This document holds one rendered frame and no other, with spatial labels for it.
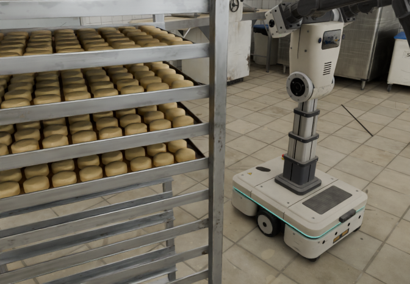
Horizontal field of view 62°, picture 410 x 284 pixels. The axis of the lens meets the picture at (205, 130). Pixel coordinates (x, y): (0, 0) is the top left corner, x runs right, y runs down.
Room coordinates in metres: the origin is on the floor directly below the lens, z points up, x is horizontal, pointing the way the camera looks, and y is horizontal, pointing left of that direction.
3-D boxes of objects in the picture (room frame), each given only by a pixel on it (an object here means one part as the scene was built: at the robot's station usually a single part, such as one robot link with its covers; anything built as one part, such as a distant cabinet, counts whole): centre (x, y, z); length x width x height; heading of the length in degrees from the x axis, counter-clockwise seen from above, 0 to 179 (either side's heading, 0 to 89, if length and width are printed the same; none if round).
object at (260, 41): (6.18, -1.11, 0.33); 0.54 x 0.53 x 0.66; 45
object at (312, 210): (1.73, -0.56, 0.24); 0.68 x 0.53 x 0.41; 37
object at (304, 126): (1.74, -0.55, 0.53); 0.11 x 0.11 x 0.40; 37
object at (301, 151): (1.74, -0.55, 0.38); 0.13 x 0.13 x 0.40; 37
